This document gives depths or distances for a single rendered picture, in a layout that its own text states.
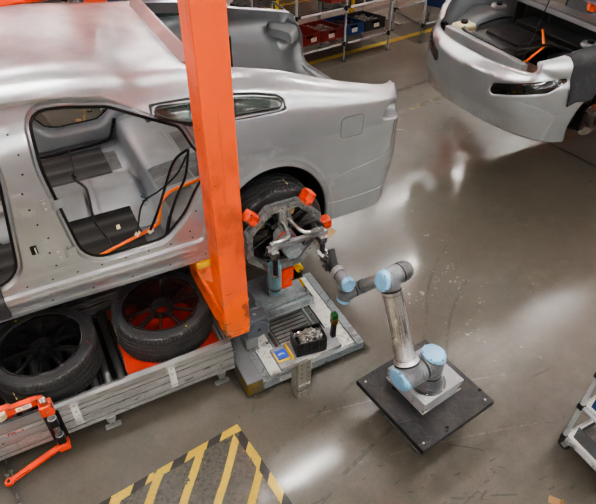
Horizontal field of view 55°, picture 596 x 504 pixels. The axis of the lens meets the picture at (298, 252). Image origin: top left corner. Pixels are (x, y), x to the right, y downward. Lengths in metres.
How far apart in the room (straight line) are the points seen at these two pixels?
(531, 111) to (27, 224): 3.97
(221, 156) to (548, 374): 2.82
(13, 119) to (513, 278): 3.84
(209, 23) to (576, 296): 3.70
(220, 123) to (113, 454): 2.21
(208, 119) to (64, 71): 0.97
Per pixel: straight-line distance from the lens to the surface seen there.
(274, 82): 3.55
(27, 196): 3.34
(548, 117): 5.37
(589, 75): 5.35
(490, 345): 4.52
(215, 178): 2.86
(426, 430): 3.60
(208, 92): 2.65
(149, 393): 3.89
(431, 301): 4.71
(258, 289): 4.36
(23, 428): 3.82
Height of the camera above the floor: 3.28
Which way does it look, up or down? 41 degrees down
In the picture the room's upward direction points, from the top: straight up
